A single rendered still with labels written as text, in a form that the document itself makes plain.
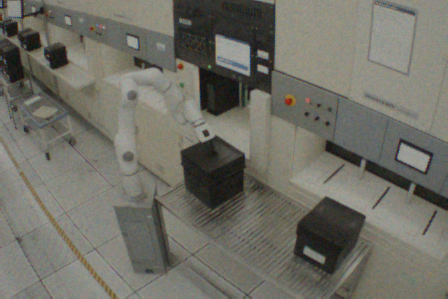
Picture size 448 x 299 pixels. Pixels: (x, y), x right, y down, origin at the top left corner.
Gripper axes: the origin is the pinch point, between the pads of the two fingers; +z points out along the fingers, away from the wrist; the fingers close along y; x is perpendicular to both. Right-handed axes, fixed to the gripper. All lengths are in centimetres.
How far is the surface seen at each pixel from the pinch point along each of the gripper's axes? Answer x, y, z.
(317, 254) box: -48, -1, 78
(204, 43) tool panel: -10, 25, -62
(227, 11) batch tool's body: -43, 28, -66
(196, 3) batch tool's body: -24, 25, -86
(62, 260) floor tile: 129, -110, 24
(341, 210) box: -56, 21, 65
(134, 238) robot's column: 61, -55, 30
